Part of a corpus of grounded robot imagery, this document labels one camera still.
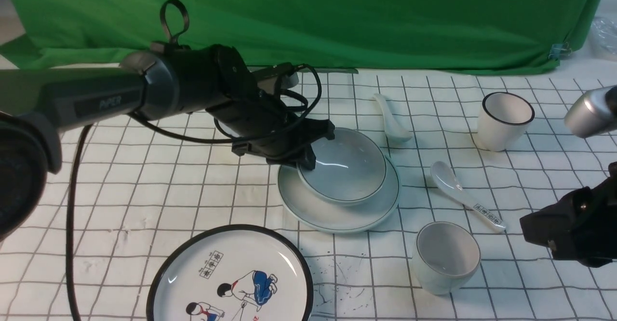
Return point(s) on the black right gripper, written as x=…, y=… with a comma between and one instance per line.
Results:
x=581, y=226

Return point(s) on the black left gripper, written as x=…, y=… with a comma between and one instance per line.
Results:
x=279, y=136

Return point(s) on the pale green ceramic bowl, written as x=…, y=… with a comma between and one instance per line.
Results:
x=349, y=169

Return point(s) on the plain white ceramic spoon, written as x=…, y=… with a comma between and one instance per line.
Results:
x=392, y=129

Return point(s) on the pale green ceramic cup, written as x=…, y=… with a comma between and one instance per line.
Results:
x=446, y=257

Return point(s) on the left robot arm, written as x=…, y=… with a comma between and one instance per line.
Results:
x=39, y=105

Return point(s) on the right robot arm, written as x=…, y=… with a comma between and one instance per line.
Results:
x=594, y=113

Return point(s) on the pale green ceramic plate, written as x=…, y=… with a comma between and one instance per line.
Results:
x=338, y=219

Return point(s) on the white grid tablecloth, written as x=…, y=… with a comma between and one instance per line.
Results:
x=140, y=195

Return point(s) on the black-rimmed cartoon plate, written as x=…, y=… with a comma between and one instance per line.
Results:
x=233, y=273

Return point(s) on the white cup black rim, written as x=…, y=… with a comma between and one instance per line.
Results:
x=503, y=119

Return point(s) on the white spoon with label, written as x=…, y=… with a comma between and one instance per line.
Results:
x=445, y=179

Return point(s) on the blue binder clip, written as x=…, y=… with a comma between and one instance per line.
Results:
x=559, y=51

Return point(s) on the clear plastic wrap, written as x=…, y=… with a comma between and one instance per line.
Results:
x=603, y=38

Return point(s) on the green backdrop cloth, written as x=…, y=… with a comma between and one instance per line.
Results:
x=480, y=37

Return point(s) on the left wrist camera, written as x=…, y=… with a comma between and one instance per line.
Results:
x=273, y=80

